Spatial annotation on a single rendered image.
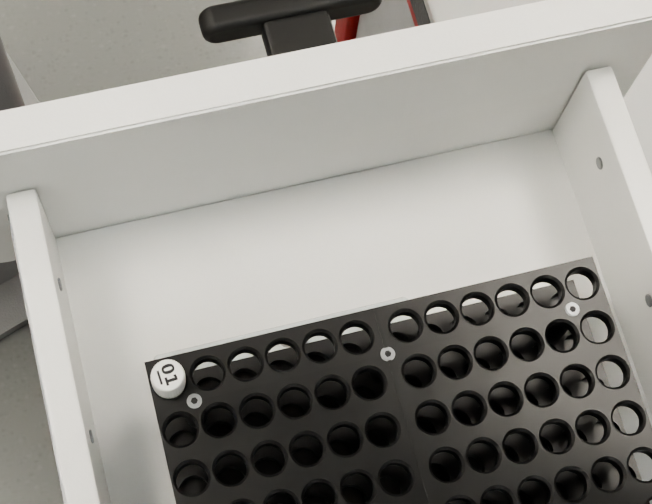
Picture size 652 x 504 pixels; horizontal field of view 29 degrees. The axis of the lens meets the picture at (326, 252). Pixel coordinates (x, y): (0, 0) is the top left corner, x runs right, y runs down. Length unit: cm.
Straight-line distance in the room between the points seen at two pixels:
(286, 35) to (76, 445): 18
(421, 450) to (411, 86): 14
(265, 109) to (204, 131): 3
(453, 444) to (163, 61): 111
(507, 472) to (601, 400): 5
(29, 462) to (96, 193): 89
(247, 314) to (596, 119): 17
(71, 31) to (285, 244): 104
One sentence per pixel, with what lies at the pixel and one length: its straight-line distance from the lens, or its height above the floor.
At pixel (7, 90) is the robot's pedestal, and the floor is 40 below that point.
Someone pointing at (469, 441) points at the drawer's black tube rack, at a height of 90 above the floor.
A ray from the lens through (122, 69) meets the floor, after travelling 153.
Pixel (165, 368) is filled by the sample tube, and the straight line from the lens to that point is 45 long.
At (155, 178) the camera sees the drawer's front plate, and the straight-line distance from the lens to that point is 52.
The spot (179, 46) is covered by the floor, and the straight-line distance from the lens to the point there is 154.
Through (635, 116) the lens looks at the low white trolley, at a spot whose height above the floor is 76.
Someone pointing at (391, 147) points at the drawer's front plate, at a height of 86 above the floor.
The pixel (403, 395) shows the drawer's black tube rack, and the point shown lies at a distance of 47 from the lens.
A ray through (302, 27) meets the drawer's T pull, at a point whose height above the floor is 91.
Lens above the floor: 135
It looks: 70 degrees down
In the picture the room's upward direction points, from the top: 12 degrees clockwise
